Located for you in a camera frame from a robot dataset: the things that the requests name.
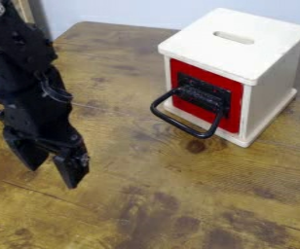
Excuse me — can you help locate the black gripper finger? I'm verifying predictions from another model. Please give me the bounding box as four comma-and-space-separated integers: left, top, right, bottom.
54, 153, 90, 189
4, 129, 49, 171

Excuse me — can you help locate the white wooden box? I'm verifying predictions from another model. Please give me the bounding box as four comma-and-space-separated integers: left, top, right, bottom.
159, 8, 300, 147

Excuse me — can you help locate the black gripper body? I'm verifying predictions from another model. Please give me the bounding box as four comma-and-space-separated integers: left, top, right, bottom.
0, 90, 88, 156

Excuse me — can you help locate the red drawer front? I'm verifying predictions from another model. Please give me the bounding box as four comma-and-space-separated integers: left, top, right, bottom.
171, 58, 244, 133

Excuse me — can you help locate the black metal drawer handle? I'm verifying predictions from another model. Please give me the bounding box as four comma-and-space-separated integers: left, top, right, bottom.
151, 72, 232, 139

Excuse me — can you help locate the black cable loop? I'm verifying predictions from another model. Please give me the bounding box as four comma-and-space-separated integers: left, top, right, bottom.
36, 72, 76, 104

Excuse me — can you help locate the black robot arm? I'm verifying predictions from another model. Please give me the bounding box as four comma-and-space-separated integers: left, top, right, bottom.
0, 0, 89, 189

